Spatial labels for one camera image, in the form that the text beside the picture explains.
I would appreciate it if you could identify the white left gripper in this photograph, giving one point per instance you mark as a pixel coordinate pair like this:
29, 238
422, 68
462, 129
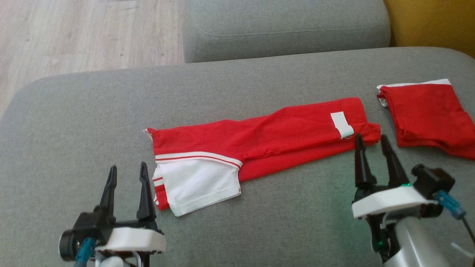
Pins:
135, 239

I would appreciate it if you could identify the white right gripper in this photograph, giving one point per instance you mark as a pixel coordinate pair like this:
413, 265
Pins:
389, 200

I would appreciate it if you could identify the red white garment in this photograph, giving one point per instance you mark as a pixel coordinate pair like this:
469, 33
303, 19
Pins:
426, 111

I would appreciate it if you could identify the red white basketball jersey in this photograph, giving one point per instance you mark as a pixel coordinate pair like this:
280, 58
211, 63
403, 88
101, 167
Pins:
267, 137

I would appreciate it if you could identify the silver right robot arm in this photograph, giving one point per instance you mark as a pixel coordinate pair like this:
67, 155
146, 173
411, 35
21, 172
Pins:
412, 241

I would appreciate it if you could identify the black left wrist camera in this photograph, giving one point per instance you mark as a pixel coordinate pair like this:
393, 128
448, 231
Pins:
89, 226

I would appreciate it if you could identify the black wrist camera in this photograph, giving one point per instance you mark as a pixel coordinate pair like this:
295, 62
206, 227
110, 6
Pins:
432, 181
89, 226

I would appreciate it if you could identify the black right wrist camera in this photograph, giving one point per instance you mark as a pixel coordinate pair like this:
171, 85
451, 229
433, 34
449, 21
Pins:
432, 181

